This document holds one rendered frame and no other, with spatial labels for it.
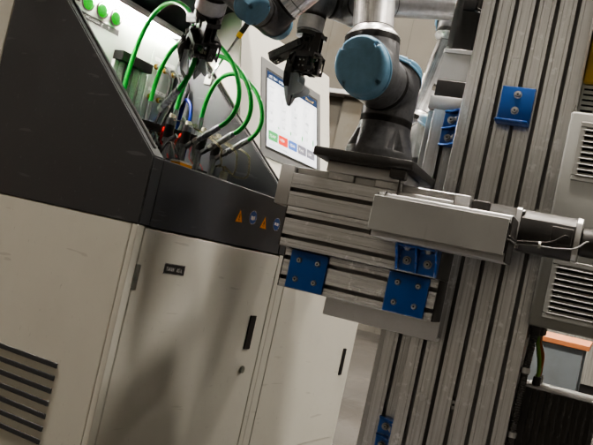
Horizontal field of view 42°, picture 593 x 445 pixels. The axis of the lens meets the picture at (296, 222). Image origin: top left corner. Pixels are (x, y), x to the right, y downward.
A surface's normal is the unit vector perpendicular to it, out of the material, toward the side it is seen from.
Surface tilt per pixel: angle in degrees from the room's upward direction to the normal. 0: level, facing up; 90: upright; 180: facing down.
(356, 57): 98
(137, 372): 90
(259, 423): 90
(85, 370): 90
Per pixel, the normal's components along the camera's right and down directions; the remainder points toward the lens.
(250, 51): 0.89, -0.07
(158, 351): 0.86, 0.17
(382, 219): -0.36, -0.12
